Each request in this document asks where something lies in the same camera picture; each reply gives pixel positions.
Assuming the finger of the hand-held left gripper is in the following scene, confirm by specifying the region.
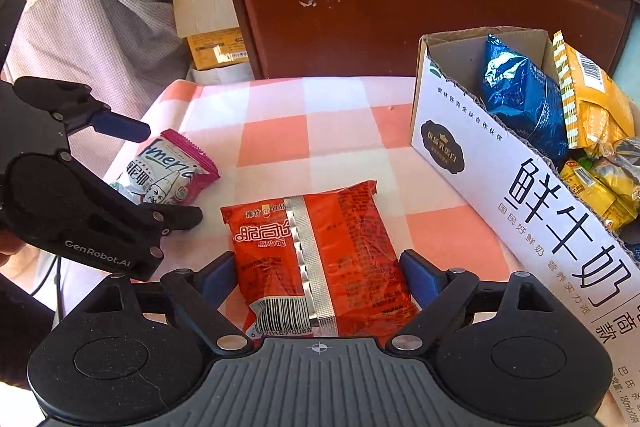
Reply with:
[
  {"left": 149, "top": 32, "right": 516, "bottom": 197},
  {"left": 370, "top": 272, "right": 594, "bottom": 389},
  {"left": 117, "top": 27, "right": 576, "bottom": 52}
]
[
  {"left": 60, "top": 153, "right": 204, "bottom": 238},
  {"left": 14, "top": 77, "right": 151, "bottom": 142}
]

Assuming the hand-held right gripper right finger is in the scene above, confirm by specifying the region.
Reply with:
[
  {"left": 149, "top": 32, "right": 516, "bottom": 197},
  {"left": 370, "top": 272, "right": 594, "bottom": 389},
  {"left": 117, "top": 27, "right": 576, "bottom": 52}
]
[{"left": 385, "top": 249, "right": 566, "bottom": 354}]

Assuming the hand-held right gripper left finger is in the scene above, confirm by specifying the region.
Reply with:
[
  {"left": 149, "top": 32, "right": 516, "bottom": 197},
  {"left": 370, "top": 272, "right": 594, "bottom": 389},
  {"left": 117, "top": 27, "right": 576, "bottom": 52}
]
[{"left": 75, "top": 251, "right": 254, "bottom": 354}]

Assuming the pink white snack packet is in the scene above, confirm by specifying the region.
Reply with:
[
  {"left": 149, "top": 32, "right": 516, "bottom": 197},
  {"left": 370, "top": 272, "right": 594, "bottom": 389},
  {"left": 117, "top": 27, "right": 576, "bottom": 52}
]
[{"left": 109, "top": 128, "right": 221, "bottom": 206}]

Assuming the red snack packet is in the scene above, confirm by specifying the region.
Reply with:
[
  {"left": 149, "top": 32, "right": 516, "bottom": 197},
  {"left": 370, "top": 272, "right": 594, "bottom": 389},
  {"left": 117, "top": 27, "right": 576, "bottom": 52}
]
[{"left": 220, "top": 179, "right": 421, "bottom": 338}]

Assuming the white printed cardboard box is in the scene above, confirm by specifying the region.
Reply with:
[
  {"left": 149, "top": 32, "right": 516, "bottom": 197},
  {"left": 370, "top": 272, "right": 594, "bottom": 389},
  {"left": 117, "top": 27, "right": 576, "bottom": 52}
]
[{"left": 410, "top": 26, "right": 640, "bottom": 427}]

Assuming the shiny blue snack packet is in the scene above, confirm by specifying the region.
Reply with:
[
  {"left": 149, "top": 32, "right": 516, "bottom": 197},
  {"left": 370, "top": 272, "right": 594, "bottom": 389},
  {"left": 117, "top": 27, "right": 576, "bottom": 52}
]
[{"left": 482, "top": 34, "right": 571, "bottom": 164}]

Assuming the yellow snack packet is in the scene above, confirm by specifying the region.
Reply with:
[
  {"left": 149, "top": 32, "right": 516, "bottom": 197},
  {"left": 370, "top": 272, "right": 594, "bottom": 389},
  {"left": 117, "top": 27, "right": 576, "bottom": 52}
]
[{"left": 552, "top": 31, "right": 637, "bottom": 158}]

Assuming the white bag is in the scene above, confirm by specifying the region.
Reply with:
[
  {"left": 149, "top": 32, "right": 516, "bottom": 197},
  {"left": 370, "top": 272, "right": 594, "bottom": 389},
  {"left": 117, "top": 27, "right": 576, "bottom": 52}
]
[{"left": 191, "top": 64, "right": 261, "bottom": 84}]

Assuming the open orange cardboard box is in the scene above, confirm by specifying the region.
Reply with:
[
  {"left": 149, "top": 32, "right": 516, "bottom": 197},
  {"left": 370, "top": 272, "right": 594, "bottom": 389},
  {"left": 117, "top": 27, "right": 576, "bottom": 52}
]
[{"left": 146, "top": 0, "right": 253, "bottom": 72}]

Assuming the orange white checked tablecloth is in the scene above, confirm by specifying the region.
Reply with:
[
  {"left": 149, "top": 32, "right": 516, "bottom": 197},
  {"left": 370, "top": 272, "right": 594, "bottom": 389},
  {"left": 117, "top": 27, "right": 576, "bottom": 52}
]
[{"left": 30, "top": 76, "right": 523, "bottom": 343}]

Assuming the golden snack packet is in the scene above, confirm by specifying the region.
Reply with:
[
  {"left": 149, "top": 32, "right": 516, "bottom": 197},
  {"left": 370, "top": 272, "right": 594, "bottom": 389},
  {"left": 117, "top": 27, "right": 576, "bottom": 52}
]
[{"left": 559, "top": 157, "right": 638, "bottom": 233}]

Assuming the crinkled yellow black packet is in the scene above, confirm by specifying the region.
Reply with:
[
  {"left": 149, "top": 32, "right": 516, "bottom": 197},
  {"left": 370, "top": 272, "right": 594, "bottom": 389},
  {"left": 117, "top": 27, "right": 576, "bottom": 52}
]
[{"left": 595, "top": 137, "right": 640, "bottom": 192}]

